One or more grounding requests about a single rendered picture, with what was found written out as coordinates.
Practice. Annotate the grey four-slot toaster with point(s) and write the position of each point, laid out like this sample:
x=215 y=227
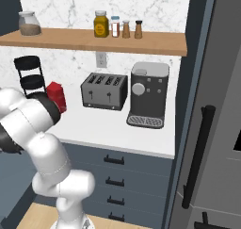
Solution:
x=103 y=93

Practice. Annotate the grey fridge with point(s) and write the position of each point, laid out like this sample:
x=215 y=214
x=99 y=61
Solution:
x=216 y=113

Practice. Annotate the brown shaker black cap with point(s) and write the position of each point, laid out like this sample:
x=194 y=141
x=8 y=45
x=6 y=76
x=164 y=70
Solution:
x=138 y=31

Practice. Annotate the grey coffee machine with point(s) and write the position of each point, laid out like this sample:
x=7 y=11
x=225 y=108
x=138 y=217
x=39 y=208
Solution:
x=147 y=96

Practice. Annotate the brown shaker silver cap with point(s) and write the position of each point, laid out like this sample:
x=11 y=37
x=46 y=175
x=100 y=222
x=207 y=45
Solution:
x=125 y=30

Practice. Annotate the white wall power outlet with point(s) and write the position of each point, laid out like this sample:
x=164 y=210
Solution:
x=101 y=59

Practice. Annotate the glass jar with grains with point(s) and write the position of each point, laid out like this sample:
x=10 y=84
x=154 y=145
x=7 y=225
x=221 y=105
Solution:
x=29 y=24

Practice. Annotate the wooden wall shelf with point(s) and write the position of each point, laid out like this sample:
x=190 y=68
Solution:
x=94 y=41

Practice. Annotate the yellow mustard jar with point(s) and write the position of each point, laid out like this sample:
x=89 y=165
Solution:
x=101 y=26

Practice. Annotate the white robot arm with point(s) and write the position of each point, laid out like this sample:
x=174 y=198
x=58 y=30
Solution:
x=47 y=154

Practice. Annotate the red spice jar blue lid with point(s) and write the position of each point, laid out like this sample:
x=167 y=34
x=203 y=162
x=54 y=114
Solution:
x=115 y=28

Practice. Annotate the grey drawer front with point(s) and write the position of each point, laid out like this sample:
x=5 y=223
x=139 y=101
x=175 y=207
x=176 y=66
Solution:
x=138 y=220
x=138 y=185
x=138 y=163
x=138 y=204

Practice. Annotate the red box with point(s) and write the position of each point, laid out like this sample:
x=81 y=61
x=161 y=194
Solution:
x=57 y=94

